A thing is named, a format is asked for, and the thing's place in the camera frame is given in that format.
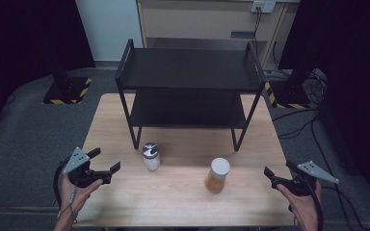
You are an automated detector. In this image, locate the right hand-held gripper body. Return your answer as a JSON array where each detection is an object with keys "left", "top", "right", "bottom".
[{"left": 271, "top": 160, "right": 340, "bottom": 197}]

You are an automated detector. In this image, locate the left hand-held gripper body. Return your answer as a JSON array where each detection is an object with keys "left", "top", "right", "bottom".
[{"left": 63, "top": 146, "right": 114, "bottom": 189}]

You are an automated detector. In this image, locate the glass salt shaker silver lid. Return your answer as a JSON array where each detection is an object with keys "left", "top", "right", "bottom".
[{"left": 142, "top": 141, "right": 162, "bottom": 172}]

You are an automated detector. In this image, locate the orange spice jar white lid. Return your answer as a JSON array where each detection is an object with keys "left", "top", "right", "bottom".
[{"left": 204, "top": 157, "right": 231, "bottom": 195}]

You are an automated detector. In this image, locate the black two-tier metal shelf rack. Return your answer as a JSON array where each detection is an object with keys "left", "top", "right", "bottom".
[{"left": 115, "top": 38, "right": 267, "bottom": 153}]

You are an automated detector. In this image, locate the person's left hand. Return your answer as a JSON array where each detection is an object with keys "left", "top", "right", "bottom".
[{"left": 58, "top": 175, "right": 105, "bottom": 219}]

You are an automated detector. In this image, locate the person's right hand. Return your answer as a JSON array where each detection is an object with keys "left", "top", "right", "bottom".
[{"left": 276, "top": 180, "right": 323, "bottom": 226}]

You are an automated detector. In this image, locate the black stand with striped base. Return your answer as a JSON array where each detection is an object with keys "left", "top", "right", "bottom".
[
  {"left": 264, "top": 62, "right": 312, "bottom": 111},
  {"left": 41, "top": 47, "right": 93, "bottom": 106}
]

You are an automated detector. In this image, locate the dark curtain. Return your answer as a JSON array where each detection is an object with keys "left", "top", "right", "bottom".
[
  {"left": 0, "top": 0, "right": 96, "bottom": 147},
  {"left": 278, "top": 0, "right": 370, "bottom": 201}
]

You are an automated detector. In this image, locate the beige wooden cabinet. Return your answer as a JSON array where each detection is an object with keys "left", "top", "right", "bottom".
[{"left": 136, "top": 0, "right": 302, "bottom": 70}]

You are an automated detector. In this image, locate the long black floor cable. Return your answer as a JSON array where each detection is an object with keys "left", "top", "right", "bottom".
[{"left": 309, "top": 117, "right": 369, "bottom": 231}]

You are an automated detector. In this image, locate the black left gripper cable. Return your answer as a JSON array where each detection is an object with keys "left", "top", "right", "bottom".
[{"left": 52, "top": 156, "right": 72, "bottom": 208}]

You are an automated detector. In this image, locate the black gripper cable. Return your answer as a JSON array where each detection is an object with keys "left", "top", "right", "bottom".
[
  {"left": 52, "top": 156, "right": 72, "bottom": 208},
  {"left": 303, "top": 177, "right": 325, "bottom": 231}
]

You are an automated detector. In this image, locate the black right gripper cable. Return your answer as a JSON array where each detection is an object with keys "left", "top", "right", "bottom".
[{"left": 303, "top": 177, "right": 325, "bottom": 231}]

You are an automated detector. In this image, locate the thin grey wrist cord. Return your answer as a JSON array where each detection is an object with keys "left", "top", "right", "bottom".
[{"left": 57, "top": 187, "right": 79, "bottom": 224}]

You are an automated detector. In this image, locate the tangle of black cables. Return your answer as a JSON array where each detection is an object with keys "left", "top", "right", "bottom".
[{"left": 302, "top": 67, "right": 330, "bottom": 108}]

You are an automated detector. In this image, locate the black socket cable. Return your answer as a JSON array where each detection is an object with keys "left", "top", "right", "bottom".
[{"left": 251, "top": 6, "right": 263, "bottom": 44}]

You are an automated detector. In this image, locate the white wall socket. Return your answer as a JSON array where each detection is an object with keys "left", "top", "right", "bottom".
[{"left": 250, "top": 0, "right": 277, "bottom": 14}]

